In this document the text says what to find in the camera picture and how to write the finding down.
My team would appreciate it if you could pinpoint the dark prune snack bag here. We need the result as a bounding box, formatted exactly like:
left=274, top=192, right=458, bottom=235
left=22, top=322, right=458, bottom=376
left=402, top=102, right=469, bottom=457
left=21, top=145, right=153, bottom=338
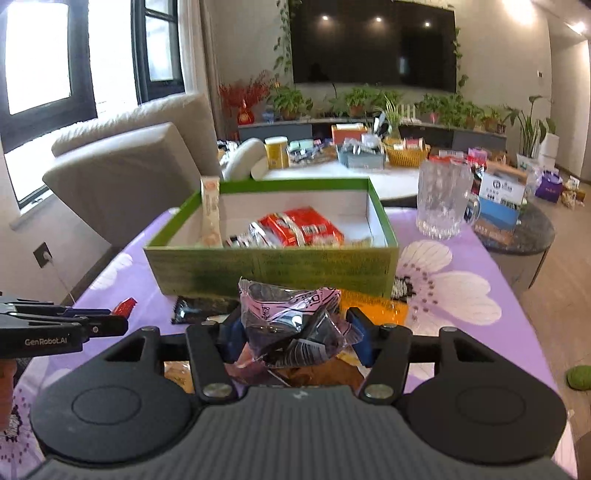
left=238, top=278, right=363, bottom=369

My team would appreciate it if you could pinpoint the red checkered snack pack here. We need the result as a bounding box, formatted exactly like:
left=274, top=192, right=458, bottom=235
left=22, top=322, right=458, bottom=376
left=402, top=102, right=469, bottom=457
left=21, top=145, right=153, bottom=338
left=256, top=207, right=345, bottom=247

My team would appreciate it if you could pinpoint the beige stick sachet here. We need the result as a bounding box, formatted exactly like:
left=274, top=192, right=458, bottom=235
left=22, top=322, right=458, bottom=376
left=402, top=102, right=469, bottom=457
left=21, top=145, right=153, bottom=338
left=200, top=177, right=222, bottom=248

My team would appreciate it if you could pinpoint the brown cake snack pack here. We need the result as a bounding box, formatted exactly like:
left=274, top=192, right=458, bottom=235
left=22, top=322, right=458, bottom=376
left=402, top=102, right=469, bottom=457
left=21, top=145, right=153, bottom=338
left=224, top=346, right=365, bottom=391

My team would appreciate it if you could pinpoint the person's left hand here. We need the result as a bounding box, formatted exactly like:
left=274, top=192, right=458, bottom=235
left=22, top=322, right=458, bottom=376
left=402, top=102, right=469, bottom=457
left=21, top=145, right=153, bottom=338
left=0, top=359, right=17, bottom=430

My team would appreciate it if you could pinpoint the orange cake pack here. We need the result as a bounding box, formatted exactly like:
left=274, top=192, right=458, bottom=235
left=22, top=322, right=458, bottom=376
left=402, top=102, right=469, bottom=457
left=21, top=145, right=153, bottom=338
left=339, top=290, right=409, bottom=326

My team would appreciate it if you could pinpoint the black small snack packet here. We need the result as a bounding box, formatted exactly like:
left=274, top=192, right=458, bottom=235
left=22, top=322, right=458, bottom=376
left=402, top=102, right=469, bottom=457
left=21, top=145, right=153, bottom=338
left=171, top=296, right=239, bottom=325

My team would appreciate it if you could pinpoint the green cardboard box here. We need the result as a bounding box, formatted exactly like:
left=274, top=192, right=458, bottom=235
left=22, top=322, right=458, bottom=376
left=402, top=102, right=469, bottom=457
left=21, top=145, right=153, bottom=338
left=144, top=178, right=400, bottom=297

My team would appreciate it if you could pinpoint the purple floral tablecloth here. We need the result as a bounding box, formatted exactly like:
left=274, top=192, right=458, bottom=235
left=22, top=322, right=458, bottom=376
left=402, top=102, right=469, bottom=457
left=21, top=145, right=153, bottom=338
left=1, top=208, right=555, bottom=479

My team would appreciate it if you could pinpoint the beige sofa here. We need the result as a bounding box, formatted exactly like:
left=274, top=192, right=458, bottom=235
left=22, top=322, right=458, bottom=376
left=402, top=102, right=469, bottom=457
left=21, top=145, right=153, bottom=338
left=43, top=94, right=222, bottom=247

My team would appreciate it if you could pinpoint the clear glass pitcher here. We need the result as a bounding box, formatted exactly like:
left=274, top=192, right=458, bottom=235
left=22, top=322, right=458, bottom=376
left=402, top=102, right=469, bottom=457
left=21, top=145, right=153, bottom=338
left=416, top=157, right=481, bottom=240

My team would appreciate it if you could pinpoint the dark round side table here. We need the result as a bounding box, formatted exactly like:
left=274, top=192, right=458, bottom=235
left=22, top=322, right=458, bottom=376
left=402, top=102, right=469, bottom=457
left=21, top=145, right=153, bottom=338
left=474, top=204, right=556, bottom=298

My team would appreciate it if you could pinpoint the white round coffee table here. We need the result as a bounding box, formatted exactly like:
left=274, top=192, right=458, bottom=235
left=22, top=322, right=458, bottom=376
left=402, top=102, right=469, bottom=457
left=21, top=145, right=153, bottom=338
left=250, top=159, right=420, bottom=204

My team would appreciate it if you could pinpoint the yellow woven basket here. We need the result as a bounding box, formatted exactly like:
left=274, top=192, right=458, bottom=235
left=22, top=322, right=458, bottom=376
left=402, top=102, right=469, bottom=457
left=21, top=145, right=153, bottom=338
left=384, top=137, right=431, bottom=168

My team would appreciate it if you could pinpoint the green slipper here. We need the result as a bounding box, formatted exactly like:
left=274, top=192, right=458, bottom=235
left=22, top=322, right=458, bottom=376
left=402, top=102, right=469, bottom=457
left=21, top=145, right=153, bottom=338
left=566, top=365, right=591, bottom=391

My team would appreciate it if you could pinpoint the grey blue storage tray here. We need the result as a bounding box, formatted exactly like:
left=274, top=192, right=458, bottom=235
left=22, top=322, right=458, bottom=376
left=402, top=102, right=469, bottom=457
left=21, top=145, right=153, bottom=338
left=337, top=139, right=386, bottom=169

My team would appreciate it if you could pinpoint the white blue carton box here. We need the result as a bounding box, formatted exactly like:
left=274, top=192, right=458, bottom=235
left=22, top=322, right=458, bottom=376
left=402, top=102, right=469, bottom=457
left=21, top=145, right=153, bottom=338
left=474, top=161, right=528, bottom=246

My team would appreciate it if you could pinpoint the yellow tin can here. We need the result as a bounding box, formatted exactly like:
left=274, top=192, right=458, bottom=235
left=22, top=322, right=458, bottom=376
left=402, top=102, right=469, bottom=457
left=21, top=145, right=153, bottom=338
left=264, top=136, right=290, bottom=170

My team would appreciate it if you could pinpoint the orange tissue box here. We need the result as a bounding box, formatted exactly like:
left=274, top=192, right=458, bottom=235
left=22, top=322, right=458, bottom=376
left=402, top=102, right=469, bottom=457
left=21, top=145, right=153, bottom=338
left=332, top=123, right=368, bottom=145

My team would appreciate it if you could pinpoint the tv console cabinet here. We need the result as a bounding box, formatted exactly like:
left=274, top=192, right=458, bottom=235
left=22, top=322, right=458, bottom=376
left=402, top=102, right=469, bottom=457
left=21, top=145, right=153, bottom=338
left=237, top=117, right=508, bottom=153

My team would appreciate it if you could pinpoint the purple gift bag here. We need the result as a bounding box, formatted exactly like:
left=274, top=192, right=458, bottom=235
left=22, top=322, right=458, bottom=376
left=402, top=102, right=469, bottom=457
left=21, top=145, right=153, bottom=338
left=536, top=170, right=564, bottom=204

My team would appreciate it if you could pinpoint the red flower vase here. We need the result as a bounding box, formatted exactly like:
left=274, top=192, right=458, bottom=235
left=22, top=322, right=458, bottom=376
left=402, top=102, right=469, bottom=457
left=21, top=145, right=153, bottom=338
left=218, top=70, right=274, bottom=126

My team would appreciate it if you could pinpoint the tall leafy potted plant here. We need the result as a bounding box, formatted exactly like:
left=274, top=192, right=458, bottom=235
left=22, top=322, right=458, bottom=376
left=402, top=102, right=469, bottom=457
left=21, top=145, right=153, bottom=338
left=505, top=95, right=556, bottom=159

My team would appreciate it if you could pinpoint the black wall television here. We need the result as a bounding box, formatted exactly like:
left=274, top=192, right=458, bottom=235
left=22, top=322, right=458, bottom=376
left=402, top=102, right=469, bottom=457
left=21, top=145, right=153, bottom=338
left=290, top=1, right=457, bottom=93

